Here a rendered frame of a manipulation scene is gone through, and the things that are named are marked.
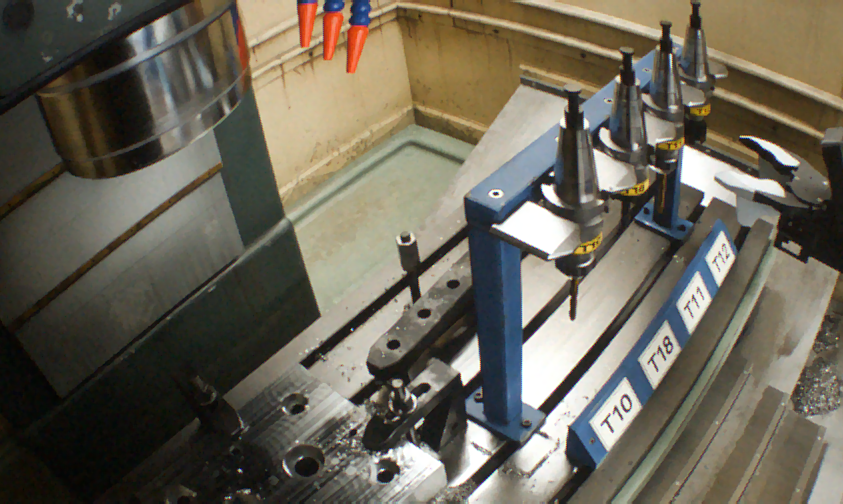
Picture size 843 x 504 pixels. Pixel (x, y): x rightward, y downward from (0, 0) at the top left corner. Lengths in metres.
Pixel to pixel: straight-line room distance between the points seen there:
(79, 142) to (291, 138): 1.28
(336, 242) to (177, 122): 1.25
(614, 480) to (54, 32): 0.72
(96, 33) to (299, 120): 1.45
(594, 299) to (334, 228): 0.85
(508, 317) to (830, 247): 0.40
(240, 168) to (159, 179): 0.19
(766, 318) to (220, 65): 1.04
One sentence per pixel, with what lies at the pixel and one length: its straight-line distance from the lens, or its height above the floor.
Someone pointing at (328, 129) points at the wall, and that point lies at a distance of 1.72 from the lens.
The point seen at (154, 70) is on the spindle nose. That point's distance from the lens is 0.37.
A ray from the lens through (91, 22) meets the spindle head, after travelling 0.21.
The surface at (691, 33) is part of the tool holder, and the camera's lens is 0.83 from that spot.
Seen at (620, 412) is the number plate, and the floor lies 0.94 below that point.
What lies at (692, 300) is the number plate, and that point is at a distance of 0.92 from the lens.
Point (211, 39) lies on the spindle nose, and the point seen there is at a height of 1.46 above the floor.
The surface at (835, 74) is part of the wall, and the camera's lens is 1.22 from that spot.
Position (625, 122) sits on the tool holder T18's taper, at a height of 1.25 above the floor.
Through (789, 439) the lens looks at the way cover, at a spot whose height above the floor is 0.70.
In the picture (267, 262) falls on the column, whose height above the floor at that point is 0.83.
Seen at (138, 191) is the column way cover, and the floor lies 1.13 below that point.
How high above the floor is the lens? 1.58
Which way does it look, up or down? 41 degrees down
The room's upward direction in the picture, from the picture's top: 9 degrees counter-clockwise
